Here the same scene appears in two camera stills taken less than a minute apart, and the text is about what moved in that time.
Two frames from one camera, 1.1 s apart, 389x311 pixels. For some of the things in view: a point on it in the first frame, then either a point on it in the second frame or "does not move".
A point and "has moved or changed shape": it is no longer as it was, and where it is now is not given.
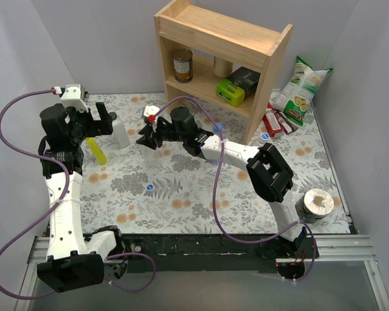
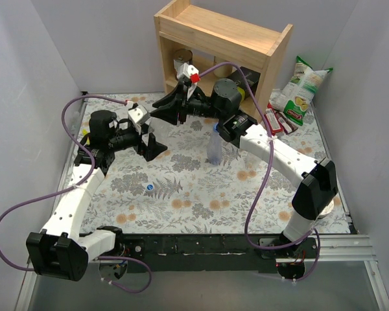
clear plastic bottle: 153,159 has moved or changed shape
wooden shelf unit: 225,61 does not move
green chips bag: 298,94 does not move
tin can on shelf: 183,65 does not move
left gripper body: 101,120 → 142,142
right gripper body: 155,135 → 182,105
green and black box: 238,87 does not move
